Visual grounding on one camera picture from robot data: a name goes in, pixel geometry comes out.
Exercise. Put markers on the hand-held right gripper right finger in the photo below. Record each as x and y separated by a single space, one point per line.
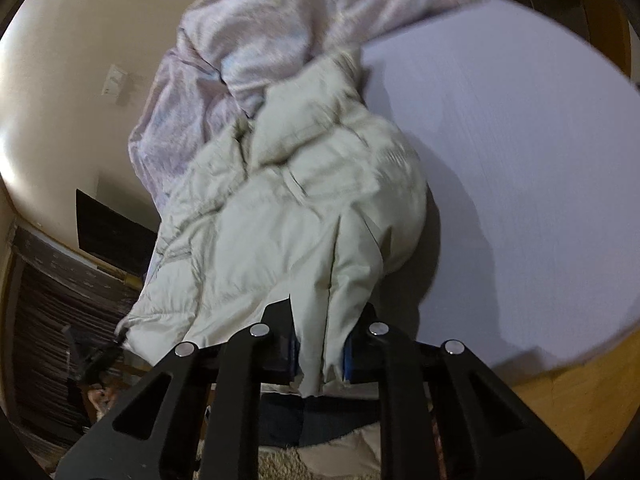
350 360

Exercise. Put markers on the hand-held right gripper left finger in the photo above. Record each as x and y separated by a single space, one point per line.
286 355

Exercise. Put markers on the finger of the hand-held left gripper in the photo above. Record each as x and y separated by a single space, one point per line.
97 352

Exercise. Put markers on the cream puffer jacket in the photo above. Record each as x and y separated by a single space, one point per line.
280 220

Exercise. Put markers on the dark cloth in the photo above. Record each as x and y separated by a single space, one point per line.
320 417

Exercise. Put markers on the black flat panel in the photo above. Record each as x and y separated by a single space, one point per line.
107 230

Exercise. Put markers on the pink printed duvet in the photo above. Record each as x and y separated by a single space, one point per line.
260 25

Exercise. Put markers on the white wall switch plate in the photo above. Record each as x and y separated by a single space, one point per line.
115 80

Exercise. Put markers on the wooden door frame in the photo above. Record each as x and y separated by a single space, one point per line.
607 20

